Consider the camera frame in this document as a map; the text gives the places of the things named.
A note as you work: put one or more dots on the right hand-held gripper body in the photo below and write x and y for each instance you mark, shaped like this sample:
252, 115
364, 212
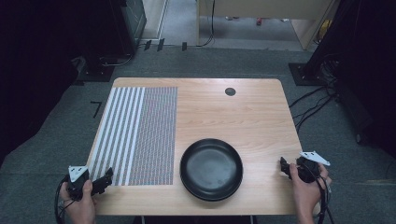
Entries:
308, 169

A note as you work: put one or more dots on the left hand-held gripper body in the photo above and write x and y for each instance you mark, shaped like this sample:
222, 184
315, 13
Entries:
77, 180

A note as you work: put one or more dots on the black round plate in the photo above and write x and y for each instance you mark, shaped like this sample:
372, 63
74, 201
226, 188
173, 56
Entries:
211, 169

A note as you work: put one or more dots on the person's right hand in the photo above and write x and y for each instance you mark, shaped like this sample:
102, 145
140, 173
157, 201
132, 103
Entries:
306, 193

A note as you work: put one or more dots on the person's left hand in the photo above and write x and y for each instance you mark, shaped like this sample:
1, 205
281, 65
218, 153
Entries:
79, 208

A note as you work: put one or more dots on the striped placemat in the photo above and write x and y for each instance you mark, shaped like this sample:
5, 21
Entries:
137, 137

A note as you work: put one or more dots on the black floor tape mark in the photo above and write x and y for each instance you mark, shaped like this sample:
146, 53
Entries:
97, 109

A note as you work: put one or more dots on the black stand base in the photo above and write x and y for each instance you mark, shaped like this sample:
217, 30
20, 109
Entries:
96, 73
303, 74

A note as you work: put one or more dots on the black floor tape strip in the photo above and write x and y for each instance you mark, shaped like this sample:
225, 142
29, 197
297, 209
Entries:
184, 46
160, 44
147, 45

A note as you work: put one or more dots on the light wooden desk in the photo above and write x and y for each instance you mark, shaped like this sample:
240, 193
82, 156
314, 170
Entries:
264, 7

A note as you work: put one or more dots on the dark cabinet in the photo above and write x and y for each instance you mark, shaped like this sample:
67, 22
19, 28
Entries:
134, 18

